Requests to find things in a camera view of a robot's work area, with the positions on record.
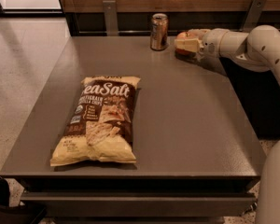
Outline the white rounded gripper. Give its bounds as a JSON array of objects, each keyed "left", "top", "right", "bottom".
[{"left": 175, "top": 28, "right": 229, "bottom": 58}]

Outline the red yellow apple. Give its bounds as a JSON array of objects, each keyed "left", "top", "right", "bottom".
[{"left": 175, "top": 32, "right": 190, "bottom": 55}]

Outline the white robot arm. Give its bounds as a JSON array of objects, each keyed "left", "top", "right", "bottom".
[{"left": 175, "top": 25, "right": 280, "bottom": 224}]

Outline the orange soda can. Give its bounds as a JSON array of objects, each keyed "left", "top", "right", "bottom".
[{"left": 150, "top": 13, "right": 168, "bottom": 51}]

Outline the sea salt chips bag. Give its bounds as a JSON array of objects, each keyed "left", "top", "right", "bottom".
[{"left": 50, "top": 76, "right": 140, "bottom": 167}]

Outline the grey metal bracket right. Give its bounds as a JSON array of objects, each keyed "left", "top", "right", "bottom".
[{"left": 241, "top": 0, "right": 267, "bottom": 33}]

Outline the grey metal bracket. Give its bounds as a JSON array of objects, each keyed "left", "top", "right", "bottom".
[
  {"left": 241, "top": 0, "right": 267, "bottom": 33},
  {"left": 103, "top": 0, "right": 119, "bottom": 36}
]

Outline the grey metal bracket left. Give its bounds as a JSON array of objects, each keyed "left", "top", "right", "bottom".
[{"left": 103, "top": 0, "right": 119, "bottom": 36}]

